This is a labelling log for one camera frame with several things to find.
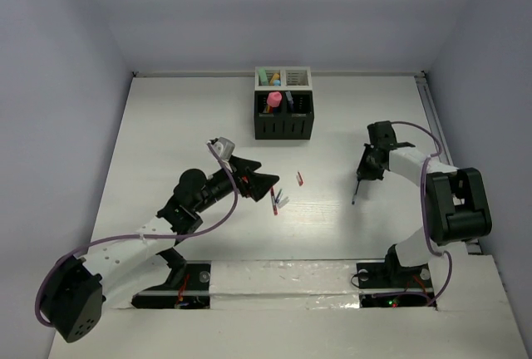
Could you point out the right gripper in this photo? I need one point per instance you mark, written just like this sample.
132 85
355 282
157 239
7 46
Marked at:
363 173

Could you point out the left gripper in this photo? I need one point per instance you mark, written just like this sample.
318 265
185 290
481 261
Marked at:
256 184

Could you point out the blue ballpoint pen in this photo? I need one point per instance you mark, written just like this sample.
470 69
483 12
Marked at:
355 192

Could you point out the purple ink pen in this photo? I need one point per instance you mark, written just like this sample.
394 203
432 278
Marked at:
290 101

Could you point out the orange highlighter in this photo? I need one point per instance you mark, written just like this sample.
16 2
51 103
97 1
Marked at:
275 77

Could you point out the green highlighter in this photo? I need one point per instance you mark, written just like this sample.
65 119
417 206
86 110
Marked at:
263 78

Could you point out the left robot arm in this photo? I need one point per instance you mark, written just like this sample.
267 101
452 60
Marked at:
92 279

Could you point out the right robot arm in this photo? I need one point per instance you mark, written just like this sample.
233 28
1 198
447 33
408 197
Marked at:
454 204

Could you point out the dark red gel pen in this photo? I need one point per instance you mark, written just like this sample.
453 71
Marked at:
273 202

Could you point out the clear cap near pens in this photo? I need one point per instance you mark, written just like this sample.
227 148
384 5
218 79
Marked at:
283 202

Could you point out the black slotted organizer box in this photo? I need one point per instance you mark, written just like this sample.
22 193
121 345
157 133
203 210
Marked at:
282 124

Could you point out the pink capped marker bundle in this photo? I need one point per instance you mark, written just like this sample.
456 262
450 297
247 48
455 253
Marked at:
274 100

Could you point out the white slotted organizer box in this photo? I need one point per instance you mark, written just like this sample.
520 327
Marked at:
293 78

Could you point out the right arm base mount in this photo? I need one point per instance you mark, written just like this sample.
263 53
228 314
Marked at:
387 284

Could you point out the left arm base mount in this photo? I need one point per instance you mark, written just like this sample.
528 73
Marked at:
186 286

